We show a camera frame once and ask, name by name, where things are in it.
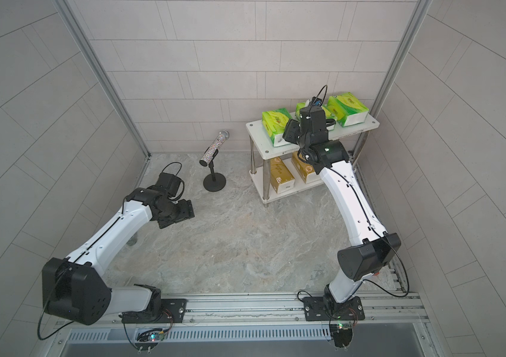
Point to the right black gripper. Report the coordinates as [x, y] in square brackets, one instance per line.
[293, 129]

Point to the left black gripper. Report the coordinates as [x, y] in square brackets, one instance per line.
[187, 213]

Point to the green tissue pack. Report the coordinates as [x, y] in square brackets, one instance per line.
[330, 117]
[274, 123]
[348, 109]

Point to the gold tissue pack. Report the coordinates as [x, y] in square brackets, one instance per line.
[281, 179]
[305, 170]

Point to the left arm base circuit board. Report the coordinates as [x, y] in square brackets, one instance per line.
[148, 340]

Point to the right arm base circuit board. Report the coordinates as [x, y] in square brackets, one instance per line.
[341, 335]

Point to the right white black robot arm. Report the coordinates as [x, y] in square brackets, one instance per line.
[371, 246]

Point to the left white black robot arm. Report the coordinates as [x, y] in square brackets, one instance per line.
[73, 287]

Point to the white two-tier shelf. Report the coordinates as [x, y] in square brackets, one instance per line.
[262, 149]

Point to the glitter microphone on black stand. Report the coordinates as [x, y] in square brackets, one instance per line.
[214, 182]

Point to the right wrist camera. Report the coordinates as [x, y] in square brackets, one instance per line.
[316, 102]

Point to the aluminium mounting rail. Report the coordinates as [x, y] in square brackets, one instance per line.
[208, 310]

